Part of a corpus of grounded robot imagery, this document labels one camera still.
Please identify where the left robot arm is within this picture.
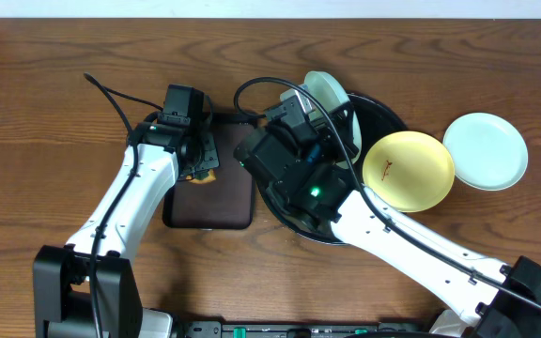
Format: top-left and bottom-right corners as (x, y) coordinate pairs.
(33, 84), (219, 337)

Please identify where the yellow green scrub sponge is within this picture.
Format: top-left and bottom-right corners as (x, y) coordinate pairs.
(189, 169), (216, 185)

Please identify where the black round serving tray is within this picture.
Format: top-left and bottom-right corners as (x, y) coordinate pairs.
(256, 91), (408, 246)

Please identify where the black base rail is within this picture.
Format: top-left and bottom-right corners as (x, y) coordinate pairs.
(170, 321), (434, 338)

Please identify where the right black cable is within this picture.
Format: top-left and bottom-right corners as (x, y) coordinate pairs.
(232, 76), (541, 328)

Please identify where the black cable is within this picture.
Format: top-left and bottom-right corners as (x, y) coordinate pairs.
(232, 76), (541, 328)
(82, 71), (166, 338)

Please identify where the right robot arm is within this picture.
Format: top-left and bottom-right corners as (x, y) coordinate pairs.
(234, 96), (541, 337)

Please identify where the light blue plate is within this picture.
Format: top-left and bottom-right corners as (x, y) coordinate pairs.
(442, 113), (529, 192)
(304, 71), (362, 163)

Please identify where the black rectangular water tray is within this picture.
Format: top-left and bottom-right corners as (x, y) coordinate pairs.
(162, 114), (255, 230)

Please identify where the yellow plate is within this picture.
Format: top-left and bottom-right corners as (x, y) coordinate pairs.
(362, 131), (455, 212)

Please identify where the left black cable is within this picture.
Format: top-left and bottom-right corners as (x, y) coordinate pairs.
(82, 71), (166, 338)

